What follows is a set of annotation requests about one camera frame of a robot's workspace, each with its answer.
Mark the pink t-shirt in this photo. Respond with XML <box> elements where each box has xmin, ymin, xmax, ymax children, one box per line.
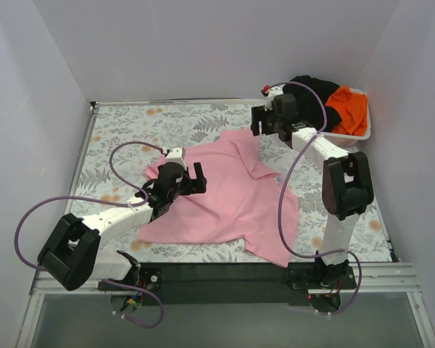
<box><xmin>139</xmin><ymin>130</ymin><xmax>299</xmax><ymax>267</ymax></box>

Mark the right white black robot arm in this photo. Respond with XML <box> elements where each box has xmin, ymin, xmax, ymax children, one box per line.
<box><xmin>250</xmin><ymin>87</ymin><xmax>374</xmax><ymax>289</ymax></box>

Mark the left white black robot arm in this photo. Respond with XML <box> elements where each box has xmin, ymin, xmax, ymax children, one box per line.
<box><xmin>38</xmin><ymin>162</ymin><xmax>207</xmax><ymax>291</ymax></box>

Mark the black t-shirt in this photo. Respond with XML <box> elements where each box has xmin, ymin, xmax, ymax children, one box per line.
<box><xmin>283</xmin><ymin>75</ymin><xmax>341</xmax><ymax>133</ymax></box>

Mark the floral patterned table mat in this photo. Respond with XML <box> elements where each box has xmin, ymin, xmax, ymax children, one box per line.
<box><xmin>63</xmin><ymin>101</ymin><xmax>391</xmax><ymax>264</ymax></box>

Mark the orange t-shirt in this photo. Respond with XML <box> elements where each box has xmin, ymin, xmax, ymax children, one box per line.
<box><xmin>326</xmin><ymin>86</ymin><xmax>368</xmax><ymax>136</ymax></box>

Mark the white plastic laundry basket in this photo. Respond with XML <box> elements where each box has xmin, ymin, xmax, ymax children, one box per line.
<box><xmin>323</xmin><ymin>88</ymin><xmax>371</xmax><ymax>147</ymax></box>

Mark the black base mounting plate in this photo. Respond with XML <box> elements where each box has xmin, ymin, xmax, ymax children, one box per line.
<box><xmin>97</xmin><ymin>262</ymin><xmax>358</xmax><ymax>307</ymax></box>

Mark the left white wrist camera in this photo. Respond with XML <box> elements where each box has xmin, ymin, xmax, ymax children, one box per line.
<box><xmin>164</xmin><ymin>147</ymin><xmax>187</xmax><ymax>170</ymax></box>

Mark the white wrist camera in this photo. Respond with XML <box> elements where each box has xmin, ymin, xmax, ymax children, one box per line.
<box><xmin>261</xmin><ymin>85</ymin><xmax>283</xmax><ymax>111</ymax></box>
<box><xmin>164</xmin><ymin>147</ymin><xmax>187</xmax><ymax>170</ymax></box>

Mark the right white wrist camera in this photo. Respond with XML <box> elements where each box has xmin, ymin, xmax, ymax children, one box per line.
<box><xmin>261</xmin><ymin>85</ymin><xmax>283</xmax><ymax>111</ymax></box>

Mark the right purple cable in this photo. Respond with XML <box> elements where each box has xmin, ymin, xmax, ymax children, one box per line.
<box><xmin>268</xmin><ymin>81</ymin><xmax>363</xmax><ymax>316</ymax></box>

